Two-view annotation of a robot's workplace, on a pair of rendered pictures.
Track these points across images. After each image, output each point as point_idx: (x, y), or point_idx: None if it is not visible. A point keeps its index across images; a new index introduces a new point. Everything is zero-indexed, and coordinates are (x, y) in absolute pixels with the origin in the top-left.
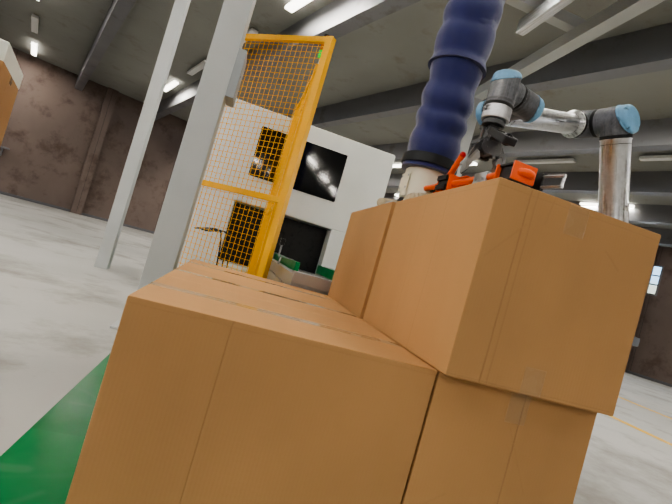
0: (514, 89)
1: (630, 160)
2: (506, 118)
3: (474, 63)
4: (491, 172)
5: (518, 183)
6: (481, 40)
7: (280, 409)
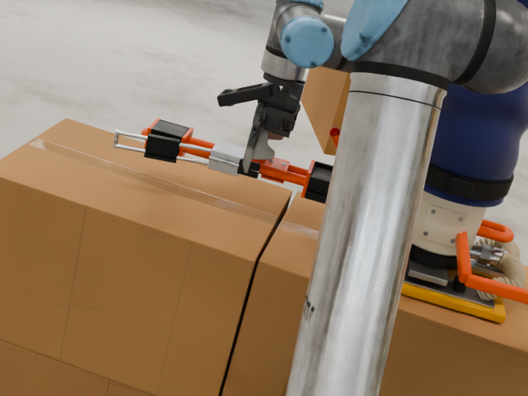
0: (272, 20)
1: (342, 148)
2: (261, 67)
3: None
4: (216, 142)
5: (59, 122)
6: None
7: None
